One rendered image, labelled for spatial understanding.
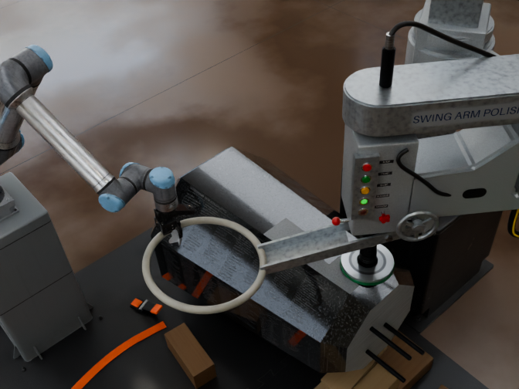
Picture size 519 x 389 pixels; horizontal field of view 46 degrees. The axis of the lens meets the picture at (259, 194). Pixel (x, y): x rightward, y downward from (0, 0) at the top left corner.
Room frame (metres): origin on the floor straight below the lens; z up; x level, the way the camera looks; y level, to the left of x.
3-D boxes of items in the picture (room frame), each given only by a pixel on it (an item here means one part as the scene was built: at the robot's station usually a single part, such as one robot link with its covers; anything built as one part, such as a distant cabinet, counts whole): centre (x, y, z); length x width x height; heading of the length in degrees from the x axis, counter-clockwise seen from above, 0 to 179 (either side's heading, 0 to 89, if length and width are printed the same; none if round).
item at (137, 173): (1.80, 0.47, 1.18); 0.12 x 0.12 x 0.09; 61
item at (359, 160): (1.47, -0.35, 1.35); 0.08 x 0.03 x 0.28; 92
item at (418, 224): (1.47, -0.54, 1.18); 0.15 x 0.10 x 0.15; 92
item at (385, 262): (1.58, -0.42, 0.82); 0.21 x 0.21 x 0.01
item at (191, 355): (1.68, 0.41, 0.07); 0.30 x 0.12 x 0.12; 32
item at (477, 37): (2.20, -0.83, 1.36); 0.35 x 0.35 x 0.41
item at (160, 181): (1.75, 0.37, 1.17); 0.10 x 0.09 x 0.12; 61
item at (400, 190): (1.59, -0.50, 1.30); 0.36 x 0.22 x 0.45; 92
